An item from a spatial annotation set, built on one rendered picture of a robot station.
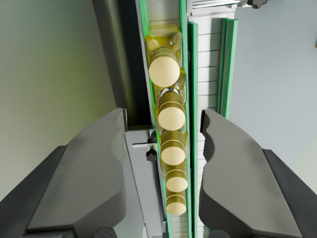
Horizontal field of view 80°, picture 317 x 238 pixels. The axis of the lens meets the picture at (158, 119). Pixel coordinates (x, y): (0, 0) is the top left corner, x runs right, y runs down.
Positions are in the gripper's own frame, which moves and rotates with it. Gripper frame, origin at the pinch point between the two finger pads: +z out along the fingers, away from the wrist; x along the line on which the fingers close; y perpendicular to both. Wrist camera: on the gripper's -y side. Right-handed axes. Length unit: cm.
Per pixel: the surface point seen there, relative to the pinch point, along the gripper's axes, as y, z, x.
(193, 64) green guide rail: 4.1, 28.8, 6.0
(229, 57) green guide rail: 2.9, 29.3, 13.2
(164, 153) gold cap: 11.1, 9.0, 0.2
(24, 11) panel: -5.6, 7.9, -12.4
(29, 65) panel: -1.5, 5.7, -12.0
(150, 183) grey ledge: 49, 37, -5
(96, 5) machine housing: -6.4, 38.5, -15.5
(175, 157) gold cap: 11.9, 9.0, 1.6
